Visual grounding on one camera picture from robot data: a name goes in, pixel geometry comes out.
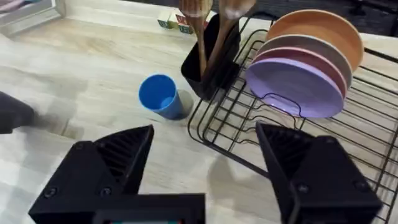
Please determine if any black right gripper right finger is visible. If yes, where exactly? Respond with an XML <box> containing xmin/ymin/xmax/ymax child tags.
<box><xmin>255</xmin><ymin>121</ymin><xmax>383</xmax><ymax>224</ymax></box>

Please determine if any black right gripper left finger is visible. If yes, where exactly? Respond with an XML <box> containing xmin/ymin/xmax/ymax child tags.
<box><xmin>28</xmin><ymin>124</ymin><xmax>155</xmax><ymax>223</ymax></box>

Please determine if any blue plastic cup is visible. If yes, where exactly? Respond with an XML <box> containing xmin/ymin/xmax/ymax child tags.
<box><xmin>138</xmin><ymin>73</ymin><xmax>185</xmax><ymax>121</ymax></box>

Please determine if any purple plate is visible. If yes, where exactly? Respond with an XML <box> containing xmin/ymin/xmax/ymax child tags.
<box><xmin>245</xmin><ymin>57</ymin><xmax>345</xmax><ymax>119</ymax></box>

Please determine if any pink plate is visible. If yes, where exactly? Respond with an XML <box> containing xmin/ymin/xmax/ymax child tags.
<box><xmin>252</xmin><ymin>47</ymin><xmax>348</xmax><ymax>97</ymax></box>

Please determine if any grey plate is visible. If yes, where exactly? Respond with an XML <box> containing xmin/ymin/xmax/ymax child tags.
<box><xmin>257</xmin><ymin>34</ymin><xmax>354</xmax><ymax>88</ymax></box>

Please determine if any black cutlery holder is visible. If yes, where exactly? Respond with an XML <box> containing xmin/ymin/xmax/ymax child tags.
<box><xmin>180</xmin><ymin>12</ymin><xmax>242</xmax><ymax>101</ymax></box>

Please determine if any orange plate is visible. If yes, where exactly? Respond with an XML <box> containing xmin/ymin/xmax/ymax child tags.
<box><xmin>266</xmin><ymin>9</ymin><xmax>364</xmax><ymax>72</ymax></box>

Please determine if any toy blocks heap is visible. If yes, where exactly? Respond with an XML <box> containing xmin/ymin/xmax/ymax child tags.
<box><xmin>157</xmin><ymin>9</ymin><xmax>209</xmax><ymax>35</ymax></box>

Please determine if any wooden spoon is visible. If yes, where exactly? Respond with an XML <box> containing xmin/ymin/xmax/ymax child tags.
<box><xmin>205</xmin><ymin>0</ymin><xmax>257</xmax><ymax>75</ymax></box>
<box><xmin>178</xmin><ymin>0</ymin><xmax>214</xmax><ymax>77</ymax></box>

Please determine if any pale flat box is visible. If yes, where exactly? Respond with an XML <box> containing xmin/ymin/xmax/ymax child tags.
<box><xmin>0</xmin><ymin>0</ymin><xmax>67</xmax><ymax>35</ymax></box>

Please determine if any black wire dish rack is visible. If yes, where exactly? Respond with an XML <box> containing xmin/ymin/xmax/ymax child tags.
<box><xmin>187</xmin><ymin>12</ymin><xmax>398</xmax><ymax>224</ymax></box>

